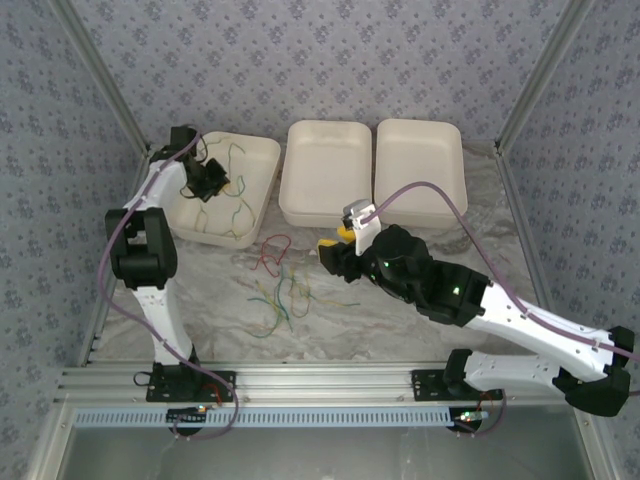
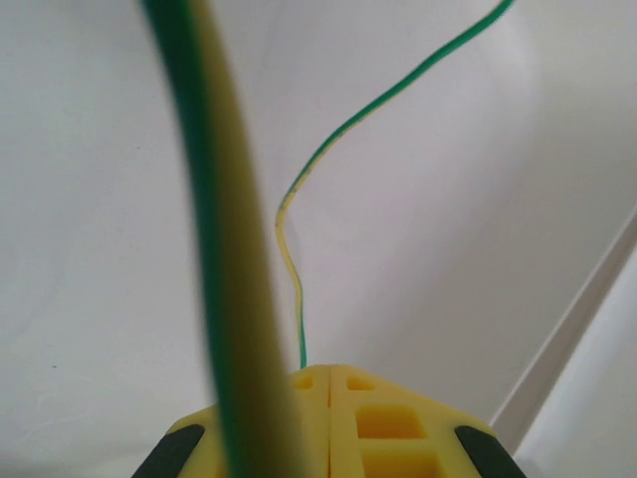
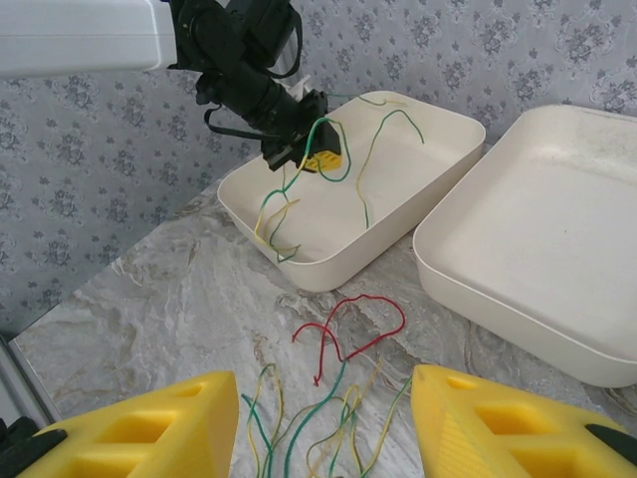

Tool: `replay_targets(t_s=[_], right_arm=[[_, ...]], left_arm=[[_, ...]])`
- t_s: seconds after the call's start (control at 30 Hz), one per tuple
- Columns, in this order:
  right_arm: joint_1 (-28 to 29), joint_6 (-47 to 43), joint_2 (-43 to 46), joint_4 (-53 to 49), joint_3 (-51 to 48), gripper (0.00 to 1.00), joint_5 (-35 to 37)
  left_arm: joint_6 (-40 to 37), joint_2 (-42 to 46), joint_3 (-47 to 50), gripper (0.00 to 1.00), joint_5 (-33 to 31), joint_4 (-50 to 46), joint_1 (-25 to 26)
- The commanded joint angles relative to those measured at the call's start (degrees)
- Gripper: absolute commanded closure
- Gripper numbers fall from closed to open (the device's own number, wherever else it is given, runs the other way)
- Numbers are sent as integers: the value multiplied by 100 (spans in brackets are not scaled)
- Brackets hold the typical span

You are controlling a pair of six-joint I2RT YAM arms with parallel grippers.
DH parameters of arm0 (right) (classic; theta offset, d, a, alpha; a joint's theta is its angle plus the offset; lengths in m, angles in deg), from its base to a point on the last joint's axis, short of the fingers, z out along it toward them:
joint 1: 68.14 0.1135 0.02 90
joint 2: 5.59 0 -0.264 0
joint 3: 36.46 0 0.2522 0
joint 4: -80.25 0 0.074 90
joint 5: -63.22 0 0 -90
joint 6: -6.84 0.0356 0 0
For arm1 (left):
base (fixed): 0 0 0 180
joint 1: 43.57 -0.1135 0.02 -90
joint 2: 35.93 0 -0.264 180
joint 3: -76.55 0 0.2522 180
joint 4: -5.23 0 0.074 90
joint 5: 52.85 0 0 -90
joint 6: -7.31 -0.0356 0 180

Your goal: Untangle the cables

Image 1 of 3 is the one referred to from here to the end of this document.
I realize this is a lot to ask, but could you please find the aluminium frame post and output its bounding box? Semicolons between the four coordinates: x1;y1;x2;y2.
493;0;599;154
49;0;153;157

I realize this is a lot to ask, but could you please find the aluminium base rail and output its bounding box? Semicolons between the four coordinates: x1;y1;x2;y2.
54;363;569;404

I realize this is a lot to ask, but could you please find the small black controller board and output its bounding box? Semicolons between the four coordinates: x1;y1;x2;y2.
452;408;490;432
166;405;210;426

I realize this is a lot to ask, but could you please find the white plastic tray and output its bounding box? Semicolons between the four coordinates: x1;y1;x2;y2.
167;130;282;250
278;119;374;230
374;118;469;230

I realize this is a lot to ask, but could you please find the grey metal shelf panel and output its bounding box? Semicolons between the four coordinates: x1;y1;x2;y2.
59;427;594;480

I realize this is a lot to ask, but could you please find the grey slotted cable duct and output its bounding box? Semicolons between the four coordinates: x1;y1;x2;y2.
74;403;482;430

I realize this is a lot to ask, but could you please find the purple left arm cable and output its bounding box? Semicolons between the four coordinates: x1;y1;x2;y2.
97;128;240;442

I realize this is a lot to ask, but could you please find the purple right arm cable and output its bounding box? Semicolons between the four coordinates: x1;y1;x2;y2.
368;180;640;440

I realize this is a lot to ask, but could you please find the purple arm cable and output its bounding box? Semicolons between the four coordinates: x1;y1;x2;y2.
97;128;240;442
368;180;640;440

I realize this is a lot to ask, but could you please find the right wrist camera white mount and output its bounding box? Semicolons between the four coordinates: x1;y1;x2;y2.
341;198;385;252

